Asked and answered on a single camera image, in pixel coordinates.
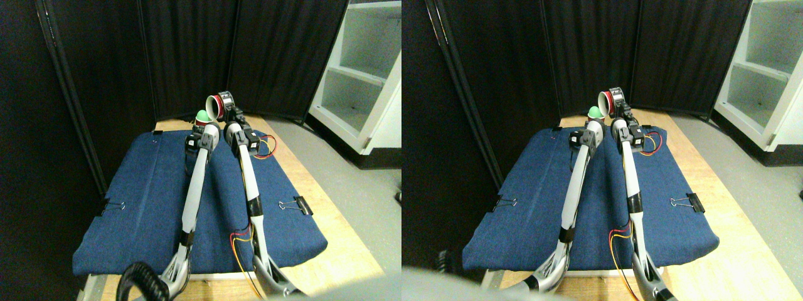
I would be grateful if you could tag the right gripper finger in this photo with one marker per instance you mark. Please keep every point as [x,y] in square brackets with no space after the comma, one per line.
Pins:
[228,99]
[617,96]

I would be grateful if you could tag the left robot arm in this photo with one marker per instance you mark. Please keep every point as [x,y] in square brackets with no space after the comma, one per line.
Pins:
[196,188]
[577,188]

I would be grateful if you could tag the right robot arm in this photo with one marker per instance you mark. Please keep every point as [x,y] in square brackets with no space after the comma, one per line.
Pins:
[630,182]
[249,182]

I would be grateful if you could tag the low white table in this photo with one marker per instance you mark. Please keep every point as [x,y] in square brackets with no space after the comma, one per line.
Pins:
[219,276]

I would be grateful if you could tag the white shelf unit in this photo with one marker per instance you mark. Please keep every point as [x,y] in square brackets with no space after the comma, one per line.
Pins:
[778,75]
[376,81]

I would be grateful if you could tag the curtain stand pole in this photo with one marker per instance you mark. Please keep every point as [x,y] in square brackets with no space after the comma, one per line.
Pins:
[70,94]
[465,94]

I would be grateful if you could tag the dark blue cloth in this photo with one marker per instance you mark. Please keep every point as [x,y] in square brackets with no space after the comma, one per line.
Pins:
[144,219]
[533,219]

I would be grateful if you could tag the green ball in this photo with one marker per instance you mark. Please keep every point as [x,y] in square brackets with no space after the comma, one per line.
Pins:
[202,116]
[596,113]

